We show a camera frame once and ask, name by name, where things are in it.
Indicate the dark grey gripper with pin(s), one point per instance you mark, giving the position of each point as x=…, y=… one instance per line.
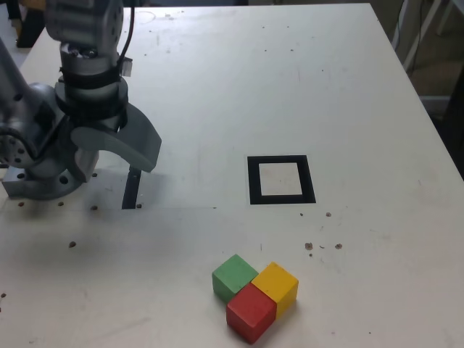
x=98, y=122

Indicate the green cube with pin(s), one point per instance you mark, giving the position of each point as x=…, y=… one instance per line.
x=232, y=275

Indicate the yellow cube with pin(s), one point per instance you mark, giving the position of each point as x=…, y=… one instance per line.
x=275, y=281

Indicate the red cube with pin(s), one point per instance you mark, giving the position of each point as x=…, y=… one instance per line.
x=250, y=311

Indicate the black tape square outline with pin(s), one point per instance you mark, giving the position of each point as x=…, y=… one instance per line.
x=253, y=181

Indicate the black tape strip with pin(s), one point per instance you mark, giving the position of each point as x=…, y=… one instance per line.
x=131, y=188

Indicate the dark brown object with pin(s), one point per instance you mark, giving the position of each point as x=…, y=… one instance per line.
x=30, y=32

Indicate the small gripper camera box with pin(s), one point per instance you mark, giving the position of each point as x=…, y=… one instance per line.
x=126, y=68

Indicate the white metal frame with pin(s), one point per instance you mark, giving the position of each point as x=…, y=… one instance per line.
x=443, y=18

